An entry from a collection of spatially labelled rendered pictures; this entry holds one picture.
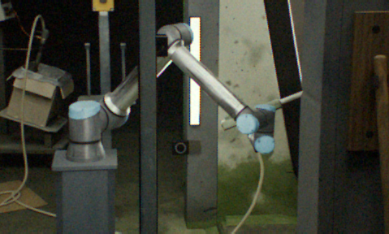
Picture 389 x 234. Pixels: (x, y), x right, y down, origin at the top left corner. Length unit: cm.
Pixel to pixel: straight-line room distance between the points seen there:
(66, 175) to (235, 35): 135
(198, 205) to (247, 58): 93
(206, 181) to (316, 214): 299
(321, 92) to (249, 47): 291
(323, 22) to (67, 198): 242
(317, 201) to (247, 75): 290
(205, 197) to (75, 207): 110
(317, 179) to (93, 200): 227
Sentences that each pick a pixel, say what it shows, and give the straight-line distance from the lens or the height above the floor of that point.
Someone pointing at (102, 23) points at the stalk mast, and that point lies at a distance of 473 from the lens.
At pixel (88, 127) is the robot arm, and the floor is 81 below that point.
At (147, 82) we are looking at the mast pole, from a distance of 261.
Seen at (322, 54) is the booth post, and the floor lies 146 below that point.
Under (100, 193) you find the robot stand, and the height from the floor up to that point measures 50.
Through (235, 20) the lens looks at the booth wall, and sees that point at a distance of 458.
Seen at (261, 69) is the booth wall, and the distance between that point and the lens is 464.
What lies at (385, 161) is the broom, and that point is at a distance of 168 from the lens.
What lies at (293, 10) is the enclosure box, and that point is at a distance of 350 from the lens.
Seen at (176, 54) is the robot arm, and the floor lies 120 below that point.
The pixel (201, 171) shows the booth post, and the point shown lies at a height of 36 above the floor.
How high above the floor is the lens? 169
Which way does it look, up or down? 13 degrees down
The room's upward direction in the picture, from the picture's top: straight up
